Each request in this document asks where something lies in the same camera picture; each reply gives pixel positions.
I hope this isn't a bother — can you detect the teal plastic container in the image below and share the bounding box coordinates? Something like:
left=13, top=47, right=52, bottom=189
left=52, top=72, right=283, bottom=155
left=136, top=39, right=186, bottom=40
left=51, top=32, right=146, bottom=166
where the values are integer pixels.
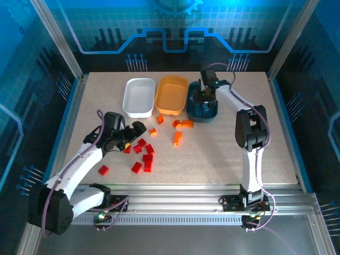
left=185, top=81, right=219, bottom=124

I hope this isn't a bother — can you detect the orange plastic container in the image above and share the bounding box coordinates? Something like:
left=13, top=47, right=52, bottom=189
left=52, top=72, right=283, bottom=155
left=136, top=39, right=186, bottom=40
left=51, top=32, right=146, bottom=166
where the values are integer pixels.
left=154, top=75, right=189, bottom=117

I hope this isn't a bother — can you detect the white plastic container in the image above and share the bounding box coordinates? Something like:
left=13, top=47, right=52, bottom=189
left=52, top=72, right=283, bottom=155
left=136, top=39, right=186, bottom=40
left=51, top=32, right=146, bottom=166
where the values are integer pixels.
left=122, top=77, right=156, bottom=119

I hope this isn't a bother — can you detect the blue table edge strip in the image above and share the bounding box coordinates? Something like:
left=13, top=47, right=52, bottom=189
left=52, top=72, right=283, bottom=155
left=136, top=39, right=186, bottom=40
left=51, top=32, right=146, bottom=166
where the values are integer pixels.
left=271, top=78, right=315, bottom=194
left=39, top=76, right=81, bottom=193

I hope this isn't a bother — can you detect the grey metal panel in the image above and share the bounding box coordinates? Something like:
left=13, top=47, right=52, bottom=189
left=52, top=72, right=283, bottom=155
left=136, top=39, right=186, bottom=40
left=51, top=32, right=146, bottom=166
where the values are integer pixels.
left=36, top=225, right=329, bottom=255

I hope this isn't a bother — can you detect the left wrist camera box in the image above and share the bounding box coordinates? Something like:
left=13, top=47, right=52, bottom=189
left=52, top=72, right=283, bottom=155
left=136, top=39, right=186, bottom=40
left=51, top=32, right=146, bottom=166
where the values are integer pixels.
left=104, top=111, right=126, bottom=133

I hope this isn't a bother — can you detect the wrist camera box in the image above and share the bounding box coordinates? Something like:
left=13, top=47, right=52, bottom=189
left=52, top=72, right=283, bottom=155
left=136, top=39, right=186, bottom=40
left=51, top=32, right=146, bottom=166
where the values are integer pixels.
left=200, top=69, right=219, bottom=86
left=104, top=111, right=126, bottom=133

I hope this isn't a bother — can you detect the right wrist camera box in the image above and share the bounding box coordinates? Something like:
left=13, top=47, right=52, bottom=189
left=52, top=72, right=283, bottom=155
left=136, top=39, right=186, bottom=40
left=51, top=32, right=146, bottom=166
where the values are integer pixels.
left=200, top=69, right=219, bottom=86

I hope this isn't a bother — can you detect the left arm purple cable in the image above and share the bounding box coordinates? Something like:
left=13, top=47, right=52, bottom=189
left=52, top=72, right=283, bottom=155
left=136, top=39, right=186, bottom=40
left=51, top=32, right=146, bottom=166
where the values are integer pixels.
left=41, top=109, right=131, bottom=239

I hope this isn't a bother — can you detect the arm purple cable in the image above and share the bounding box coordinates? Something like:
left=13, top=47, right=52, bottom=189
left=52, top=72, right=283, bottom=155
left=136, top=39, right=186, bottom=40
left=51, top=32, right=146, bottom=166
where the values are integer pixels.
left=41, top=109, right=131, bottom=239
left=207, top=62, right=277, bottom=232

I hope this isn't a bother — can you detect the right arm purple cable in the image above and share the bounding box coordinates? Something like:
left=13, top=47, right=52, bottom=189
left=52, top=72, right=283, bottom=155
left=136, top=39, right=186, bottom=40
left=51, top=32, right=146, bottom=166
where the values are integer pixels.
left=207, top=62, right=277, bottom=232

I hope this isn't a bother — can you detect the aluminium side rail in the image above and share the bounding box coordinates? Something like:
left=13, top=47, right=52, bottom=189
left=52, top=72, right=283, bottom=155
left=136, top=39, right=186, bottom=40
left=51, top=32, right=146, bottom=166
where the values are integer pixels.
left=266, top=72, right=307, bottom=192
left=49, top=73, right=90, bottom=193

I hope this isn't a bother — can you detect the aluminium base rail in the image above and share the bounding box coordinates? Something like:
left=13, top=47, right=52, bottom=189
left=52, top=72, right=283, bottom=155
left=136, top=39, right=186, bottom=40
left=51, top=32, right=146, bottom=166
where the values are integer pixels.
left=71, top=183, right=319, bottom=216

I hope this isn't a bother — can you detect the grey slotted cable duct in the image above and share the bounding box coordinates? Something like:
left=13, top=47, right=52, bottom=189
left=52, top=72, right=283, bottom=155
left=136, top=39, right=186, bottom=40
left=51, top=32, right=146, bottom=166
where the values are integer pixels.
left=71, top=215, right=244, bottom=226

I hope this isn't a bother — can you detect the aluminium frame post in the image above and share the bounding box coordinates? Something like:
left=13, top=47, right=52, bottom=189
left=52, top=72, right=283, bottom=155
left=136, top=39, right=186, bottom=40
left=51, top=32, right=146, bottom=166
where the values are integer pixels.
left=29, top=0, right=84, bottom=80
left=267, top=0, right=321, bottom=79

